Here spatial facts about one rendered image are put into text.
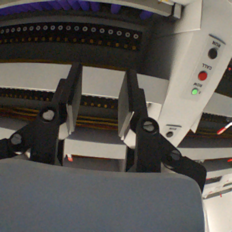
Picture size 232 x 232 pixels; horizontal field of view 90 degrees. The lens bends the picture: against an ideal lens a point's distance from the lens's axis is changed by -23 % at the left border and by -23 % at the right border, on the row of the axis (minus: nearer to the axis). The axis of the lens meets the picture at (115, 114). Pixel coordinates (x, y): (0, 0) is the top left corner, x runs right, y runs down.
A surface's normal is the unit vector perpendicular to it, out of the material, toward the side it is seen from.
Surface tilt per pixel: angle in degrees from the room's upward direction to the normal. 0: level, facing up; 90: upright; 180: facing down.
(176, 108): 90
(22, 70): 111
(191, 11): 90
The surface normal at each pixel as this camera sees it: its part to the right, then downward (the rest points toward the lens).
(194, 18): -0.98, -0.11
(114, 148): 0.08, 0.39
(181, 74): 0.02, 0.69
